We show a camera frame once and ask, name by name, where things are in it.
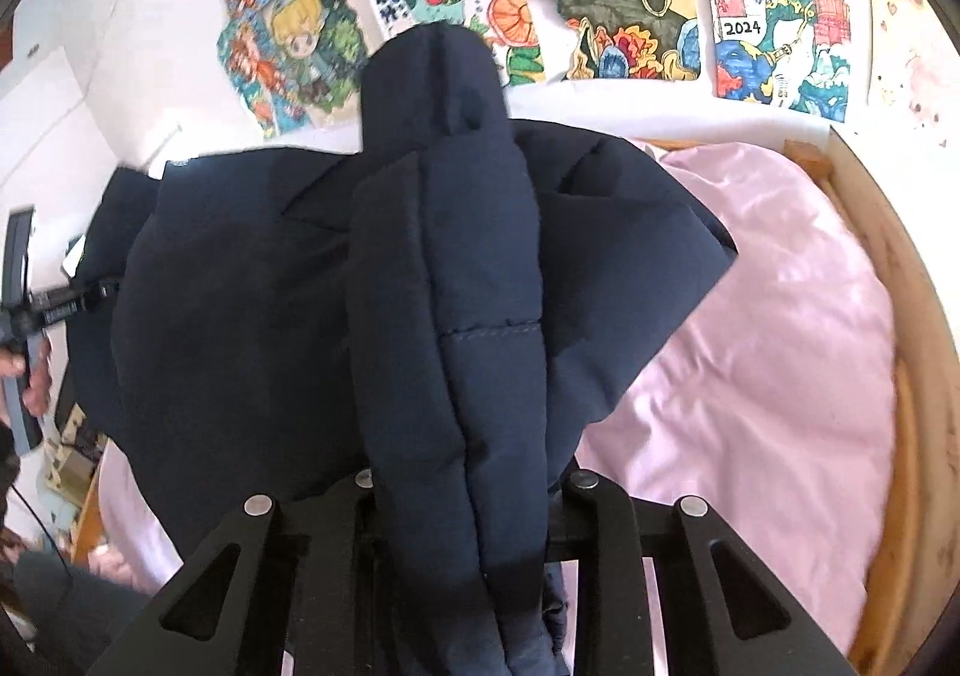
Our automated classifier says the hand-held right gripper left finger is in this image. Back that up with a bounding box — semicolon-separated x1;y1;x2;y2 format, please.
86;466;398;676

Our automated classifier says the cartoon character wall drawing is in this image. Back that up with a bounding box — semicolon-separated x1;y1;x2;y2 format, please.
212;0;368;141

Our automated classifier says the person's left hand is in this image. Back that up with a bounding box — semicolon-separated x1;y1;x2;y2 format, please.
0;335;55;418

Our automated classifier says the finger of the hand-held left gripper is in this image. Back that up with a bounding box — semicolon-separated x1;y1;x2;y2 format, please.
30;277;125;331

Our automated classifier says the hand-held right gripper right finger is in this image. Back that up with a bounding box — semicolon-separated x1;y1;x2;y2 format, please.
544;470;856;676

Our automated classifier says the black cable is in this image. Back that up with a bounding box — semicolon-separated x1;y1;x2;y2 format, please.
6;485;76;583

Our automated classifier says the navy puffer jacket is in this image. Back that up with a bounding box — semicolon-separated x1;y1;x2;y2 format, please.
64;22;740;676

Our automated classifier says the wooden bed frame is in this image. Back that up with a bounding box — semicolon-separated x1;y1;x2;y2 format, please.
71;136;960;662

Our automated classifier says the pink pig wall drawing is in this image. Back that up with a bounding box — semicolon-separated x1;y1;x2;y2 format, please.
859;0;960;122

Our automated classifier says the yellowish printed box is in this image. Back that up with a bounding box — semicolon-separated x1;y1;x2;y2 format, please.
41;406;107;497

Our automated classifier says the orange fruit wall drawing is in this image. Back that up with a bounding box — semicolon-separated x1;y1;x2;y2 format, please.
472;0;571;85

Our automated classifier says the pink bed sheet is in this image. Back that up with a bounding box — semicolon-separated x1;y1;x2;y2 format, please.
97;140;901;658

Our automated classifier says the person's dark clothing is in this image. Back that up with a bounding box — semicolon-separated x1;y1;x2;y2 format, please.
0;548;155;676

